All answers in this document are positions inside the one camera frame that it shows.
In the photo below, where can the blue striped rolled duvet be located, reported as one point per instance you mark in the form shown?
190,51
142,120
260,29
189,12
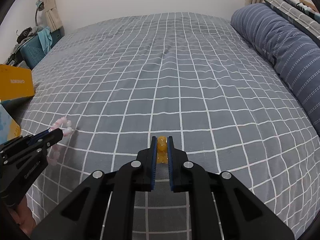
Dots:
293,54

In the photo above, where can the teal desk lamp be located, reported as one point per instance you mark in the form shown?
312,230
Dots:
39,7

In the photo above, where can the grey checked pillow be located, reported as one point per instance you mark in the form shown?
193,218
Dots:
300,19

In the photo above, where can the blue patterned pillow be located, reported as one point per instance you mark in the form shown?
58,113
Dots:
312,13

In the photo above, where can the teal cloth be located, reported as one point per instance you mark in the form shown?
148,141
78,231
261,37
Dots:
45,39

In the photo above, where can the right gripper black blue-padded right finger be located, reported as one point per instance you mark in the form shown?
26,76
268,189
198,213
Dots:
221,207

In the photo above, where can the black bag on suitcase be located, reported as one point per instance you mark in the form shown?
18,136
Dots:
28,32

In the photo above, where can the teal suitcase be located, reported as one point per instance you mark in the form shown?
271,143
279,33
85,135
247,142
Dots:
31,51

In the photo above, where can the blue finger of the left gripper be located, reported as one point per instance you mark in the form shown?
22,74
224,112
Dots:
40,135

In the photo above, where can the left beige curtain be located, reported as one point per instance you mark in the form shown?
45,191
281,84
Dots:
52,16

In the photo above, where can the grey checked bed sheet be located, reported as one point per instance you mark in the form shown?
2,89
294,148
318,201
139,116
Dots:
189,76

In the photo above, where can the yellow bead earrings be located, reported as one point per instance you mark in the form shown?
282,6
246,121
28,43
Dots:
162,150

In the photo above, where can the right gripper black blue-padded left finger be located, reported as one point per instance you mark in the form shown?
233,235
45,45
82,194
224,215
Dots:
102,206

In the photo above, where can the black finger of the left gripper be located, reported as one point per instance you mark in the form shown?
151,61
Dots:
53,138

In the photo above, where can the person's hand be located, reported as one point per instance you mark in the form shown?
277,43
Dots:
23,216

